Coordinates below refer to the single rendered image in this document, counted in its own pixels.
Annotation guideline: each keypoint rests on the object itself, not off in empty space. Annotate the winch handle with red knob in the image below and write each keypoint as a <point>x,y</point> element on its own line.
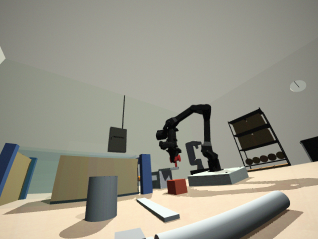
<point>177,158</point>

